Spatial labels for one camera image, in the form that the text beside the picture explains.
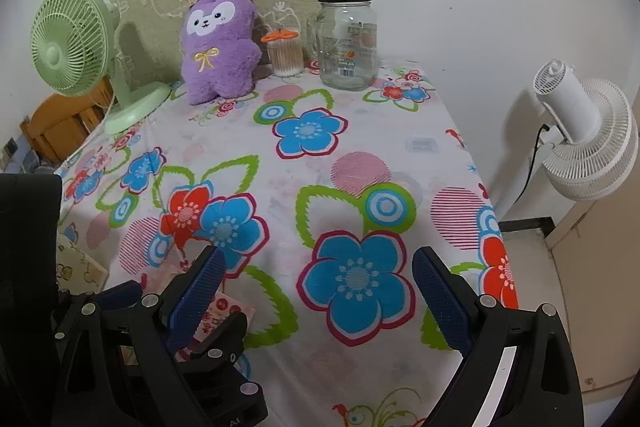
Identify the green desk fan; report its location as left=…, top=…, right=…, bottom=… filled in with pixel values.
left=30, top=0, right=173, bottom=135

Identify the beige door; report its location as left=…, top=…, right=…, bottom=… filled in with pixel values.
left=547, top=107, right=640, bottom=405

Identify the white standing fan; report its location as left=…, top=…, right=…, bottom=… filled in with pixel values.
left=492, top=59, right=640, bottom=228

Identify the wooden bed headboard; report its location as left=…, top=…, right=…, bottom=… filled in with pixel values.
left=19, top=77, right=116, bottom=165

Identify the floral tablecloth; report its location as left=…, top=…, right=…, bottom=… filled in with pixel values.
left=52, top=62, right=521, bottom=427

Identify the purple plush toy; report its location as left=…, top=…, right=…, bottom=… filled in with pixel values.
left=180, top=0, right=263, bottom=106

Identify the glass jar green lid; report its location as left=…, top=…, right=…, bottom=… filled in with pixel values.
left=306, top=0, right=379, bottom=92

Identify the yellow cartoon fabric box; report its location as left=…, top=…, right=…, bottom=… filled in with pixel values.
left=56, top=227, right=110, bottom=298

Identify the cotton swab jar orange lid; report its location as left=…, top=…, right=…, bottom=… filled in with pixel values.
left=260, top=28, right=305, bottom=78

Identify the black fan cable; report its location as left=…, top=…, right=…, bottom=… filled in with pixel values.
left=515, top=123, right=551, bottom=202

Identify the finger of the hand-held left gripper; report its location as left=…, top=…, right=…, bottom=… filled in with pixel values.
left=172, top=312, right=250, bottom=378
left=95, top=280, right=144, bottom=309

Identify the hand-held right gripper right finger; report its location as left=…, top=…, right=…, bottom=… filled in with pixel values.
left=411, top=246, right=585, bottom=427

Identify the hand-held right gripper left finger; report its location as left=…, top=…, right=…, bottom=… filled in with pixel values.
left=51, top=246, right=228, bottom=427

